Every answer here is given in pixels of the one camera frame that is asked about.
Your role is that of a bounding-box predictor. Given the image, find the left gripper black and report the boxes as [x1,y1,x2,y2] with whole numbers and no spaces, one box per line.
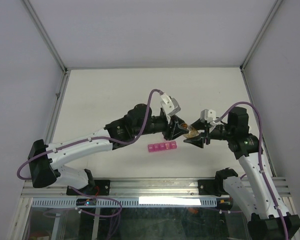
[134,116,190,143]

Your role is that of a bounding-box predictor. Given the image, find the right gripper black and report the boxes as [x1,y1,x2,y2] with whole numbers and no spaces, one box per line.
[183,117,234,148]

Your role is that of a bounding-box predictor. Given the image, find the clear bottle yellow capsules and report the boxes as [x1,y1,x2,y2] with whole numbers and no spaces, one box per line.
[183,125,200,139]

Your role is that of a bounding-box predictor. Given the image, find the pink weekly pill organizer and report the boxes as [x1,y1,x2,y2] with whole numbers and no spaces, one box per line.
[147,141,178,153]

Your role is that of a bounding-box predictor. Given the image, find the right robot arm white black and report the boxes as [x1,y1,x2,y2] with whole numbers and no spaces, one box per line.
[185,106,300,240]

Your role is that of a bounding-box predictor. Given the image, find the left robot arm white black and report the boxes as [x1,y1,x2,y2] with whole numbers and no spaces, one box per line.
[28,103,189,195]

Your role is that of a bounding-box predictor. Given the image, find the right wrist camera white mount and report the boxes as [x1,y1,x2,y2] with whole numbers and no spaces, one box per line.
[200,109,217,126]

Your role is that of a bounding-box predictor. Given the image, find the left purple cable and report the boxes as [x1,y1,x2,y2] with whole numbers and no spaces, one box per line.
[16,88,163,180]

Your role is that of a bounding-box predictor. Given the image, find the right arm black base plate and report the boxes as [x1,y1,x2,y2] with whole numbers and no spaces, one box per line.
[197,177,230,197]

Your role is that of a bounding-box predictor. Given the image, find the aluminium mounting rail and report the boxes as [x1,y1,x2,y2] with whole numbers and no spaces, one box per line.
[21,176,290,201]

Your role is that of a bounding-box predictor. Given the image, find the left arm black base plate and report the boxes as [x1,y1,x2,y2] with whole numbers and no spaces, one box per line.
[77,179,111,196]

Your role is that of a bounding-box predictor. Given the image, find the right aluminium frame post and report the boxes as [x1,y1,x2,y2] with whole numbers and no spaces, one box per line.
[239,0,284,72]

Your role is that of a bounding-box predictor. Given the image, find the aluminium frame post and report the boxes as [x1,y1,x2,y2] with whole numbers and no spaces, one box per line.
[22,0,68,73]
[239,0,284,72]

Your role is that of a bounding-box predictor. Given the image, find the grey slotted cable duct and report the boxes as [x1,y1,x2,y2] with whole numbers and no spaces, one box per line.
[32,196,218,208]

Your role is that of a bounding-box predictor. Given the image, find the left aluminium frame post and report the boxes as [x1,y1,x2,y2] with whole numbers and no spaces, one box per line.
[22,0,68,73]

